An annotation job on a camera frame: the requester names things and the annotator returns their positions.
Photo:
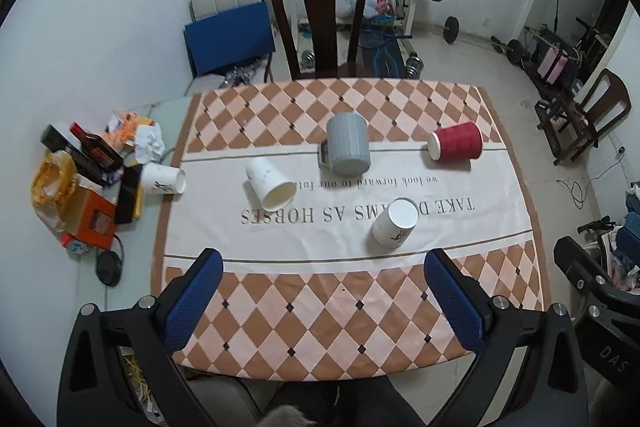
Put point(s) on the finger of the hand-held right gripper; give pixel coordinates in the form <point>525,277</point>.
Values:
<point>580,269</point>

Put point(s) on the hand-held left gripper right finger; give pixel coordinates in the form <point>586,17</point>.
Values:
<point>450,302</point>

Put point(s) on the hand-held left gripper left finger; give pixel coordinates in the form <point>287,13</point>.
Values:
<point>195,297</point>

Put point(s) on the white paper cup black logo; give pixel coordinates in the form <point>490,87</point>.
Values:
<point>394,227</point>
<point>160,179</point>

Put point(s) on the plain white paper cup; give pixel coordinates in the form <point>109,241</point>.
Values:
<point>267,182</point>

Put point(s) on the red paper cup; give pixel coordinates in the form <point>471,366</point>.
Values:
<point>457,141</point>

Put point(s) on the blue bag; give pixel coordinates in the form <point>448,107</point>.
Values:
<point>629,234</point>

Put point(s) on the black round disc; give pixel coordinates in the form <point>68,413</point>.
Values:
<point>109,268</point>

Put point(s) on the grey stool seat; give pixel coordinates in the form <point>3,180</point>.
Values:
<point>220,402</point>

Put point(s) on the checkered tablecloth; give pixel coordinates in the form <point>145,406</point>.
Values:
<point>310,307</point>

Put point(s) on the black flat box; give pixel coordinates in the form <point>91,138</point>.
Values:
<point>130,197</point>

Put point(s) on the orange box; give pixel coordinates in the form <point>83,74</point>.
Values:
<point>92,217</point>

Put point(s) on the grey furry thing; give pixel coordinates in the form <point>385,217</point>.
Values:
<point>285,417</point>

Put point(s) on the crumpled white paper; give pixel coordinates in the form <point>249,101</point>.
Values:
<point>150,143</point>

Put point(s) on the long black box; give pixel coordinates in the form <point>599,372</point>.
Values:
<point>85,164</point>

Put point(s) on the dark wooden chair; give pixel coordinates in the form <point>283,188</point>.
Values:
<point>320,7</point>
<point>607,99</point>

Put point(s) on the orange snack wrappers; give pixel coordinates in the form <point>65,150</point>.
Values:
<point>125,132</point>

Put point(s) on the dark glass bottle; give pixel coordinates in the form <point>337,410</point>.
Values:
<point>97,146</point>

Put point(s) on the yellow plastic bag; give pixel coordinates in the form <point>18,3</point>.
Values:
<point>47,187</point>

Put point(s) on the grey ribbed mug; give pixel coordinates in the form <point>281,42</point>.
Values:
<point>347,142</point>

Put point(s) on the pink cloth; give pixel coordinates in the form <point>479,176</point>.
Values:
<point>552,64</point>

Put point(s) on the chrome dumbbell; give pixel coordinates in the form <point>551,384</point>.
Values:
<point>412,67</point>
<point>308,59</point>

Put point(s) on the blue weight bench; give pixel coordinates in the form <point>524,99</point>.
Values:
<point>384,54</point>

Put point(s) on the small barbell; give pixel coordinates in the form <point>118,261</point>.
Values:
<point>451,29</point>

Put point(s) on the white plastic bag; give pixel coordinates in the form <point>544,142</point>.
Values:
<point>379,1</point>

